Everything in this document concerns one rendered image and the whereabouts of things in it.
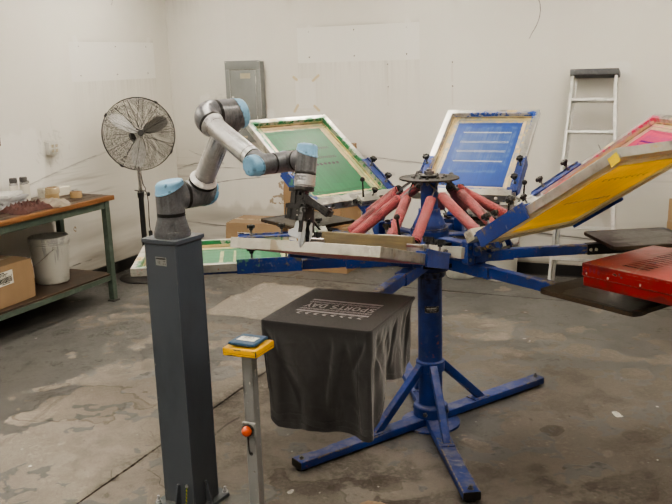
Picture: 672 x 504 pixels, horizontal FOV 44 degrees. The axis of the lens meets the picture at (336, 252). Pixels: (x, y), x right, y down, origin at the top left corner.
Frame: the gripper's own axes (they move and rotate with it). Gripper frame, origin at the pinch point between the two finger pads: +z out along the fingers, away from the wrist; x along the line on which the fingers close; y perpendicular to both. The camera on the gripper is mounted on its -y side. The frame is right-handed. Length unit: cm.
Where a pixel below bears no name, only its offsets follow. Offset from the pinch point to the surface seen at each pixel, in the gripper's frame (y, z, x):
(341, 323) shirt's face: -8.7, 27.3, -17.6
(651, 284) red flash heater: -111, 4, -52
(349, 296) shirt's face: 3, 18, -50
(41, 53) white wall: 379, -151, -260
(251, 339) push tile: 10.5, 34.0, 13.8
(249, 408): 12, 58, 9
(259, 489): 10, 87, 0
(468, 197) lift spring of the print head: -22, -32, -129
